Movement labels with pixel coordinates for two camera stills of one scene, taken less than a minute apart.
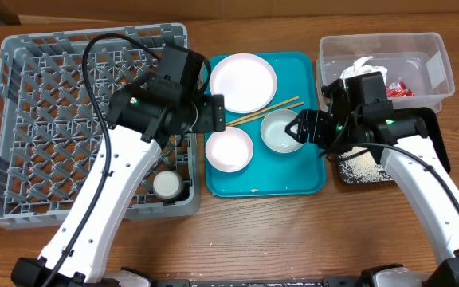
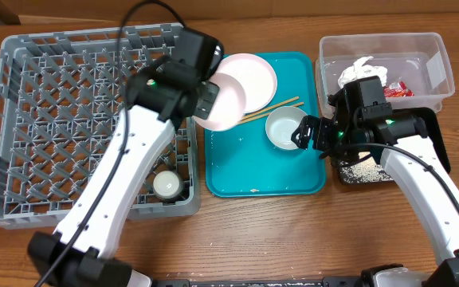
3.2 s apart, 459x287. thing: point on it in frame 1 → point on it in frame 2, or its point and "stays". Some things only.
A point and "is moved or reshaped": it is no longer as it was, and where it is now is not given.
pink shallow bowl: x=229 y=151 → x=229 y=104
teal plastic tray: x=299 y=174 stays
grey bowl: x=273 y=134 is moved or reshaped
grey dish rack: x=47 y=123 stays
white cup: x=167 y=184 stays
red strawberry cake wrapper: x=398 y=89 stays
